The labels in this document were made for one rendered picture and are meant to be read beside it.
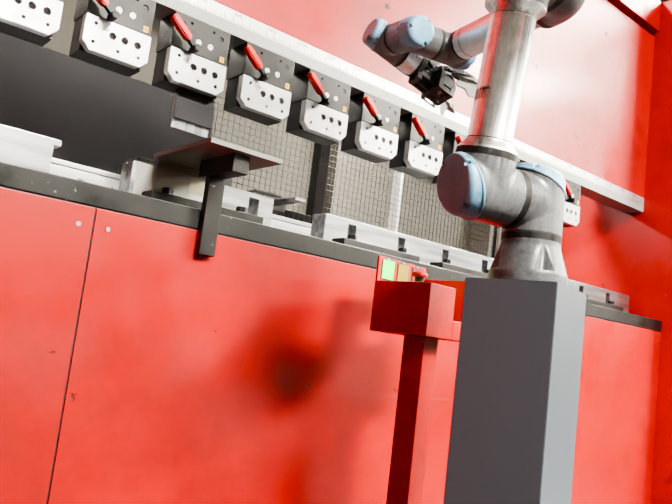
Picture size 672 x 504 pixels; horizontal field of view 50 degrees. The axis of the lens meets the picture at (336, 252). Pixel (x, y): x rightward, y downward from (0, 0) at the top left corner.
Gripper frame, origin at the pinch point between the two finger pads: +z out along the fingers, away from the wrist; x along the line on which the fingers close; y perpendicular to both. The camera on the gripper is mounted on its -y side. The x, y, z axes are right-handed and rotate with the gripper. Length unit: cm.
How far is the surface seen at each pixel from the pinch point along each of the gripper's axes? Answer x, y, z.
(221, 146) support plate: -5, 51, -58
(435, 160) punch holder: -30.7, -3.3, 15.3
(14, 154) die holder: -27, 64, -90
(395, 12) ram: -19.0, -31.7, -19.1
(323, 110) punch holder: -25.0, 10.5, -29.2
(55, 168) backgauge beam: -53, 50, -80
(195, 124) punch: -29, 34, -59
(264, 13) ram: -19, 0, -56
